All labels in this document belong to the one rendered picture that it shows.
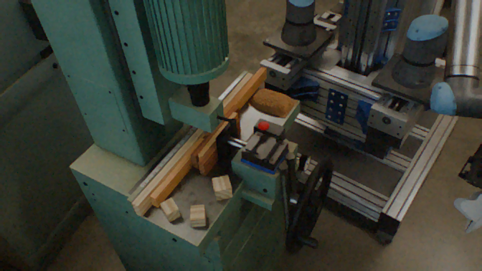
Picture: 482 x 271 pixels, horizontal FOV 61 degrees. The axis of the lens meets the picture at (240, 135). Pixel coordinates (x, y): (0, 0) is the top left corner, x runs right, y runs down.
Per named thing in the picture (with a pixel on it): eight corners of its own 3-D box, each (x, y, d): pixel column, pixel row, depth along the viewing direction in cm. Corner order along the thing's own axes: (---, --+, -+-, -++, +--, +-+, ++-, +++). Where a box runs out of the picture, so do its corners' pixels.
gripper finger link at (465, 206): (445, 221, 87) (468, 183, 86) (471, 236, 86) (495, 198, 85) (450, 224, 84) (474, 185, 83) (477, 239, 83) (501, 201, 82)
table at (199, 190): (232, 276, 100) (230, 265, 95) (135, 224, 111) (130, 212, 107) (325, 122, 135) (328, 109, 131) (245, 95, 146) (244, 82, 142)
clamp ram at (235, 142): (240, 168, 115) (238, 147, 108) (217, 159, 117) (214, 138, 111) (255, 148, 120) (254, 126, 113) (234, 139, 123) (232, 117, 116)
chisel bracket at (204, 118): (212, 138, 112) (209, 115, 106) (171, 121, 118) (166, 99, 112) (226, 121, 117) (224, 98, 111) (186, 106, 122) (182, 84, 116)
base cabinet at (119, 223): (234, 342, 168) (220, 261, 116) (128, 277, 190) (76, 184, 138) (282, 254, 194) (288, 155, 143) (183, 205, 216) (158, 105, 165)
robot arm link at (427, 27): (401, 43, 151) (410, 9, 141) (440, 46, 148) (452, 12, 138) (402, 62, 143) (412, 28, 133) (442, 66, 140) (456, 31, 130)
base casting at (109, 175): (219, 259, 117) (216, 244, 110) (77, 183, 139) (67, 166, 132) (287, 155, 143) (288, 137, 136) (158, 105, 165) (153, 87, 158)
